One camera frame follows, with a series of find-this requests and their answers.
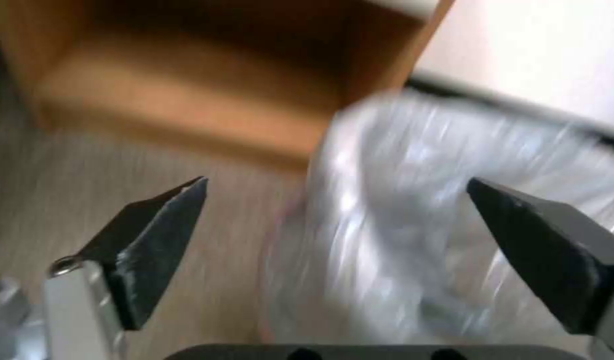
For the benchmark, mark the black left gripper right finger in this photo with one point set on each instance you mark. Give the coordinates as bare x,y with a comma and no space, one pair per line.
547,258

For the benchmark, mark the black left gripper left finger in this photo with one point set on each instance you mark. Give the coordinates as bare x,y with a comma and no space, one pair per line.
137,258

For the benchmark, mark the clear plastic garbage bag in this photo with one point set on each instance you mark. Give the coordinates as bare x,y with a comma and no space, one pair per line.
437,225

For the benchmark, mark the black trash can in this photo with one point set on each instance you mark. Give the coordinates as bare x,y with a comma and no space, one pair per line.
512,101

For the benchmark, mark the brown wooden cabinet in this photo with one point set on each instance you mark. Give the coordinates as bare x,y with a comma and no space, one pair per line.
212,75

